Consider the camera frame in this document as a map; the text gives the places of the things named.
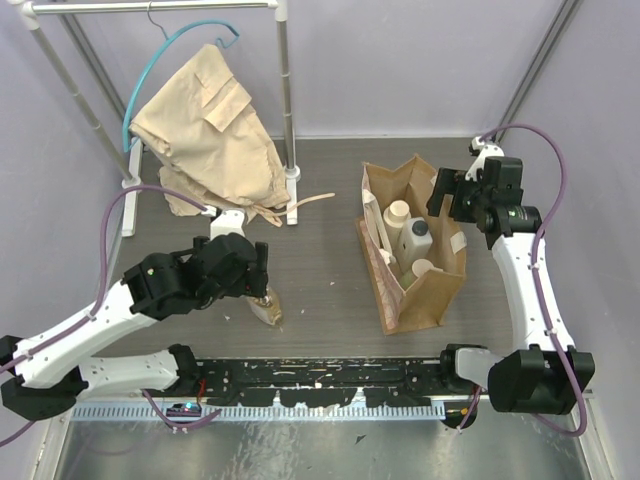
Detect green lotion pump bottle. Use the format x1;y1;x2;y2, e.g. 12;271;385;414
399;259;442;290

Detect brown canvas bag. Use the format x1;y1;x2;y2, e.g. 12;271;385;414
356;156;467;335

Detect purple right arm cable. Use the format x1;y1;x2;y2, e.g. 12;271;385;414
457;123;588;439

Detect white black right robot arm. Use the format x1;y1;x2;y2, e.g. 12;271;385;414
426;157;595;415

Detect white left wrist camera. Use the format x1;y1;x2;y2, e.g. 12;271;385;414
202;206;246;240

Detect clear amber liquid bottle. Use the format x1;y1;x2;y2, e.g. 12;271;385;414
246;286;283;327

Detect grey slotted cable duct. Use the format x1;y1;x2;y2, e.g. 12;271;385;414
70;401;446;422

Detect white bottle black cap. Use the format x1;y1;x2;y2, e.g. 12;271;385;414
396;217;433;272

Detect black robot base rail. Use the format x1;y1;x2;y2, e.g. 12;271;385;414
142;356;499;408

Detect white metal clothes rack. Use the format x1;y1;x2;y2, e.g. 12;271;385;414
9;1;302;237

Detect beige cylindrical bottle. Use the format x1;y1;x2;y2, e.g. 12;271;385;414
383;200;410;252

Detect beige cargo shorts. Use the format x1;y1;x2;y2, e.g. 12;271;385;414
127;43;336;229

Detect teal clothes hanger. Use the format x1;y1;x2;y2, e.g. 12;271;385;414
121;1;240;154

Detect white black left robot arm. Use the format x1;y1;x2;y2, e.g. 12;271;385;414
1;233;269;422

